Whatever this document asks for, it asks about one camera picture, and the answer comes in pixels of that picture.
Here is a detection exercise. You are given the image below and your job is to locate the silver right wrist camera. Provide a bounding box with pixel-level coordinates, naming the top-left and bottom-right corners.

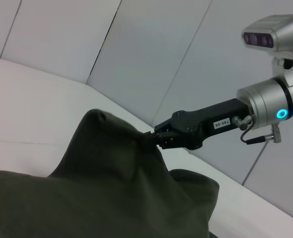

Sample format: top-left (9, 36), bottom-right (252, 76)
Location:
top-left (241, 13), bottom-right (293, 77)

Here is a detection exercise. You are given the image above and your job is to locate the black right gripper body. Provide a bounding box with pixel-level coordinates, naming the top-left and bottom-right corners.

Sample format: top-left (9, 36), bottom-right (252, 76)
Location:
top-left (170, 98), bottom-right (252, 151)

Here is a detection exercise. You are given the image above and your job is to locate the dark green t-shirt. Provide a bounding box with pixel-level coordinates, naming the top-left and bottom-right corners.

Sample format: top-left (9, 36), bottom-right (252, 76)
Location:
top-left (0, 109), bottom-right (220, 238)

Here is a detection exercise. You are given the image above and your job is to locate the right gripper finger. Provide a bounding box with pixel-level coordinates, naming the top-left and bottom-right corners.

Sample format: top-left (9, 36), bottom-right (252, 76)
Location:
top-left (144, 118), bottom-right (177, 139)
top-left (146, 131), bottom-right (192, 151)

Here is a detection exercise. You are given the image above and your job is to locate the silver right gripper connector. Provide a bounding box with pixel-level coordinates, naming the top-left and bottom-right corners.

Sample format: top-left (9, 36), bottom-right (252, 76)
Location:
top-left (232, 115), bottom-right (253, 131)

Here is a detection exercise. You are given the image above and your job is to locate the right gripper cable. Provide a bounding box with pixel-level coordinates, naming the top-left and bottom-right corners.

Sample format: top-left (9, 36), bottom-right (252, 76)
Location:
top-left (239, 123), bottom-right (283, 146)

